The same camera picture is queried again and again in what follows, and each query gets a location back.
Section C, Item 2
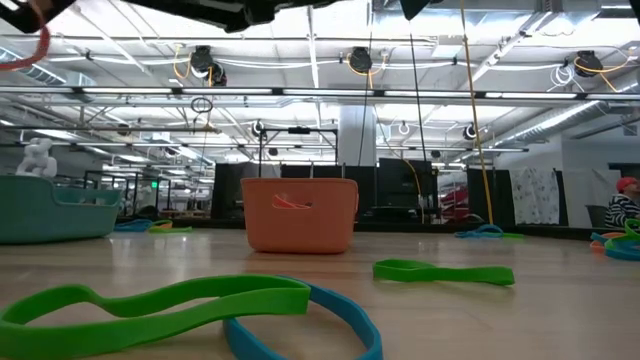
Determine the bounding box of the red object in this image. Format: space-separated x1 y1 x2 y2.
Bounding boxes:
439 184 471 221

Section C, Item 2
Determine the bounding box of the teal green plastic basket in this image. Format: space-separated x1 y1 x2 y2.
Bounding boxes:
0 174 124 245

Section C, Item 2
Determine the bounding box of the white column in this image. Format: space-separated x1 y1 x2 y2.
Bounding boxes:
338 103 378 167

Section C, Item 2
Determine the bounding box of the black rig frame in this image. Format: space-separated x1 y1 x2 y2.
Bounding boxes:
256 126 340 166

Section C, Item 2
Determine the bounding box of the grey chair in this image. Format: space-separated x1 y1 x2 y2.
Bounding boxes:
585 203 609 229

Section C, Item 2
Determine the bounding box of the white robot figure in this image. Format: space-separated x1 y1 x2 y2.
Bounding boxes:
14 138 59 178

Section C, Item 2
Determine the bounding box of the person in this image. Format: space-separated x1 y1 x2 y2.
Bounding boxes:
603 176 640 230

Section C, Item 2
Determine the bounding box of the patterned white cloth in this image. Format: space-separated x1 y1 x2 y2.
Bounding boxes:
508 167 562 226

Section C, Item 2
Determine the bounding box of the silver ventilation duct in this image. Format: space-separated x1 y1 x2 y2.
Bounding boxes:
492 99 604 147
0 47 96 89

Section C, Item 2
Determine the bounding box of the black hanging cable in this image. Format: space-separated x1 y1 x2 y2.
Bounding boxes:
408 32 427 162
357 0 375 167

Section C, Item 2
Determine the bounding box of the orange plastic basket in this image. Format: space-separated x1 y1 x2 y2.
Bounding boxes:
240 177 360 255

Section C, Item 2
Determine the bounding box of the black partition curtain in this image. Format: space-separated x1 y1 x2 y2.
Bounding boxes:
466 167 516 226
211 158 440 221

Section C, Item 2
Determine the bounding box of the black aluminium table frame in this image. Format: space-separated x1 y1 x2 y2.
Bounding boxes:
113 215 640 242

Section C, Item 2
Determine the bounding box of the yellow hanging cable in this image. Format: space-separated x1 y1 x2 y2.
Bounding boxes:
458 0 495 226

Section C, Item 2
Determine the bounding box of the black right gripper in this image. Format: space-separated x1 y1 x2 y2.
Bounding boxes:
124 0 346 34

